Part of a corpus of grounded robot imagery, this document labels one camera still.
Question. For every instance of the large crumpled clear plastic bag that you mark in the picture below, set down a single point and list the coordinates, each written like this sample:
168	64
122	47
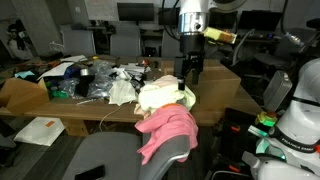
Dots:
100	80

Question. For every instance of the blue bag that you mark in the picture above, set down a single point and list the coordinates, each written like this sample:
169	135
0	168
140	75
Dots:
70	71

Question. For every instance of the black flat device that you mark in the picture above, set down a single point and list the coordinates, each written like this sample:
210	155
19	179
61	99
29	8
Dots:
90	172

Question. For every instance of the white paper sheet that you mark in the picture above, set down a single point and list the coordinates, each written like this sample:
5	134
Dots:
55	70

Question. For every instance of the peach shirt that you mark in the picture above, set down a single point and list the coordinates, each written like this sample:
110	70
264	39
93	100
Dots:
166	81

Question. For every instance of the grey metal case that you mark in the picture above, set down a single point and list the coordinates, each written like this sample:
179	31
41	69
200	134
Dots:
276	90

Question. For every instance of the black monitor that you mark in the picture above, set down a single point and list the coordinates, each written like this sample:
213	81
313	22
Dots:
260	20
135	11

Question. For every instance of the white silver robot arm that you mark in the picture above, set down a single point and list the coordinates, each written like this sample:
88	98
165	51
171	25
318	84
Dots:
193	15

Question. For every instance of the grey padded chair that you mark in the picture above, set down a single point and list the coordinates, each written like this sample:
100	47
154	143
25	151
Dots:
126	45
78	42

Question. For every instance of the small crumpled clear plastic bag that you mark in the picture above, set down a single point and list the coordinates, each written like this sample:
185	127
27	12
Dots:
68	87

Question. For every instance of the small open cardboard box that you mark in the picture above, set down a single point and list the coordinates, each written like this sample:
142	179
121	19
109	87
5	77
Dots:
23	96

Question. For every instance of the white crumpled cloth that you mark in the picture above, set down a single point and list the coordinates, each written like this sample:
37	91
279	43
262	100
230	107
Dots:
121	91

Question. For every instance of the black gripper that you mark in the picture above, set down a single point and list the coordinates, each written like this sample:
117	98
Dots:
192	43

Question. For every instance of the grey chair with silver frame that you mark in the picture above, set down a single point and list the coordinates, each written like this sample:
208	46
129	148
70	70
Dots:
106	153

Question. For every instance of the white flat plastic bag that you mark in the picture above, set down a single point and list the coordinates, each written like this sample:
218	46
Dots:
38	130

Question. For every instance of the green plastic item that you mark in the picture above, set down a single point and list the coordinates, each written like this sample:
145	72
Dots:
59	94

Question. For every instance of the black cylinder container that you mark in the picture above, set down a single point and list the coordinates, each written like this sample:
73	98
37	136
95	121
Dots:
85	85

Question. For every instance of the white second robot arm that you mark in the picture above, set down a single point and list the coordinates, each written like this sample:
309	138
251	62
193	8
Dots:
300	123

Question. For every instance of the black equipment rack orange clamps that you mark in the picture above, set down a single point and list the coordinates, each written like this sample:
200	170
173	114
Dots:
233	140

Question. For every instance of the white paper pile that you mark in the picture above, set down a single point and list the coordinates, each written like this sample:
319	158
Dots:
133	70

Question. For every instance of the yellowish wrist camera box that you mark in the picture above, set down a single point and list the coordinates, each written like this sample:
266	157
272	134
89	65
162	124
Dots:
220	35

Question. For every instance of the pink shirt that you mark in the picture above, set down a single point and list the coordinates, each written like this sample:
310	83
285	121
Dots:
166	125

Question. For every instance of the teal paper piece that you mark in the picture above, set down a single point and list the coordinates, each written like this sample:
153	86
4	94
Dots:
24	74

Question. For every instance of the black white figure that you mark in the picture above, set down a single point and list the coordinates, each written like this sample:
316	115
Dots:
16	40

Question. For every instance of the dark grey swivel chair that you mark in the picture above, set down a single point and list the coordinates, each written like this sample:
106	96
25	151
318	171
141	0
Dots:
295	43

